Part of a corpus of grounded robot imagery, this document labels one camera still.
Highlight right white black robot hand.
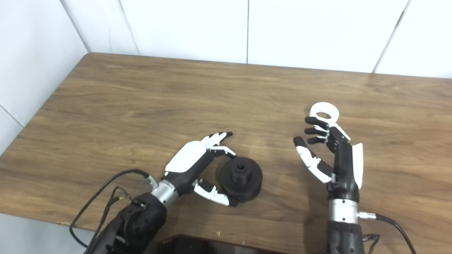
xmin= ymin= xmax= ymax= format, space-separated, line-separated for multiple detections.
xmin=293 ymin=116 xmax=364 ymax=202

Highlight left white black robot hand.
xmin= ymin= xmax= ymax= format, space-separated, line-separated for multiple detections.
xmin=165 ymin=132 xmax=238 ymax=207

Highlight white toothed plastic ring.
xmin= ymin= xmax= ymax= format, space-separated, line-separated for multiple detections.
xmin=310 ymin=102 xmax=340 ymax=125

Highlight round black plastic part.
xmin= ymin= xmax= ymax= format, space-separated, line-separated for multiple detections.
xmin=220 ymin=157 xmax=263 ymax=202

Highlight glossy black robot torso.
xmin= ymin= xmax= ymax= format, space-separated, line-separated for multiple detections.
xmin=159 ymin=235 xmax=283 ymax=254

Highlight thin right arm wires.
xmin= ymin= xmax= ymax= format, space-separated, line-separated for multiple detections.
xmin=362 ymin=234 xmax=380 ymax=254

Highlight thin arm wires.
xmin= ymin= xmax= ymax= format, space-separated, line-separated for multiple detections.
xmin=88 ymin=186 xmax=145 ymax=247
xmin=362 ymin=234 xmax=380 ymax=254

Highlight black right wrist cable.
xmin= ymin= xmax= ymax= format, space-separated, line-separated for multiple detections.
xmin=357 ymin=212 xmax=417 ymax=254

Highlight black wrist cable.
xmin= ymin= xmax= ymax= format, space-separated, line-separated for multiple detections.
xmin=357 ymin=212 xmax=417 ymax=254
xmin=69 ymin=169 xmax=157 ymax=248

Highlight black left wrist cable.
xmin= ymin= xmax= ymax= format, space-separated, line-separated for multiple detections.
xmin=69 ymin=169 xmax=157 ymax=248

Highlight thin left arm wires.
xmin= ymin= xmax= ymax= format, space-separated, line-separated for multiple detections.
xmin=88 ymin=186 xmax=145 ymax=247

